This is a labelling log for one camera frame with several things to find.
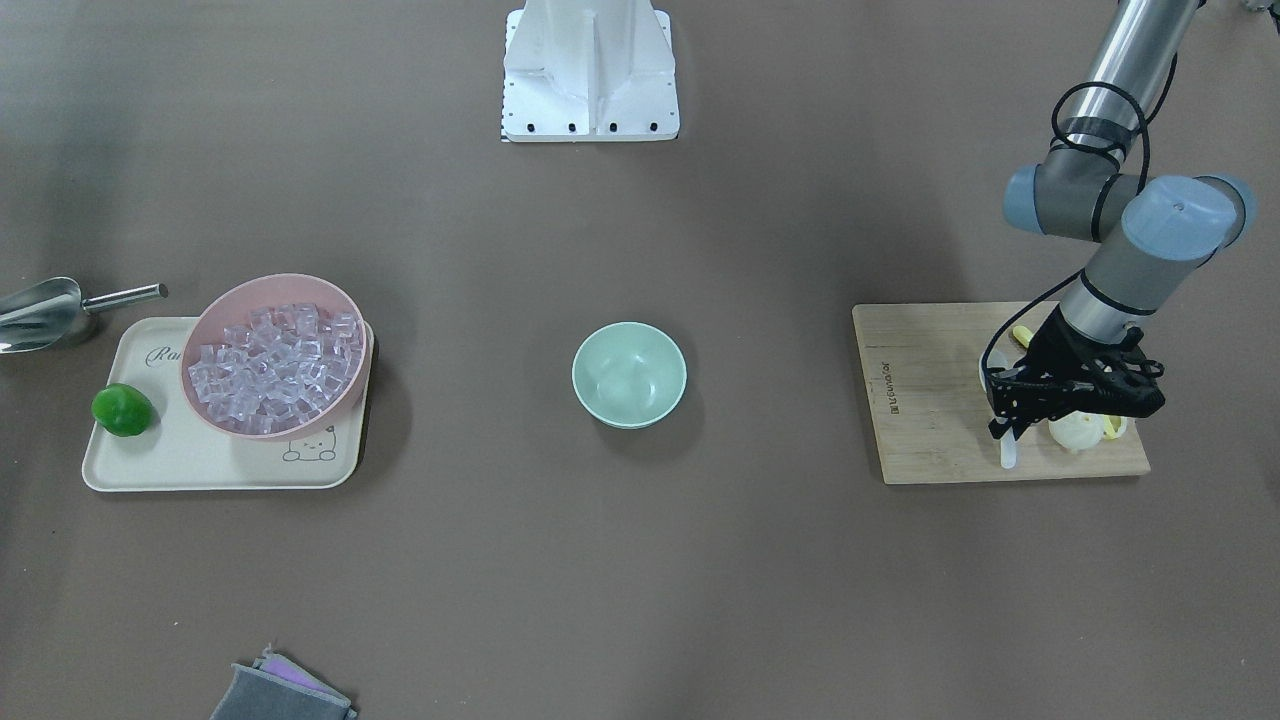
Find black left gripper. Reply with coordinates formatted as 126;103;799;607
986;309;1166;439

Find white ceramic spoon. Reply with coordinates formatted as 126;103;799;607
979;348;1018;470

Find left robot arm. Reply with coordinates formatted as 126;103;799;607
982;1;1257;441

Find mint green bowl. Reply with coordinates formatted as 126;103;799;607
570;322;689;430

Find pile of clear ice cubes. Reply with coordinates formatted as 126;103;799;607
186;304;366;436

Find pink bowl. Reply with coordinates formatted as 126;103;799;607
180;273;374;442

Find metal ice scoop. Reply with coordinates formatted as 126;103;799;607
1;275;169;354

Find yellow plastic knife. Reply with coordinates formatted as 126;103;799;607
1012;325;1117;439

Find single lemon slice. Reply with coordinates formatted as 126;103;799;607
1100;415;1130;441

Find wooden cutting board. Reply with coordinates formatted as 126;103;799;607
851;301;1151;486

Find grey and purple cloth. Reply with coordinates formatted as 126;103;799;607
210;650;358;719

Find cream rabbit tray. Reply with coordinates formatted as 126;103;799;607
81;316;369;492

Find green lime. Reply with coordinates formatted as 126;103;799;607
91;383;157;437

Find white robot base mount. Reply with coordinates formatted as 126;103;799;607
500;1;681;143

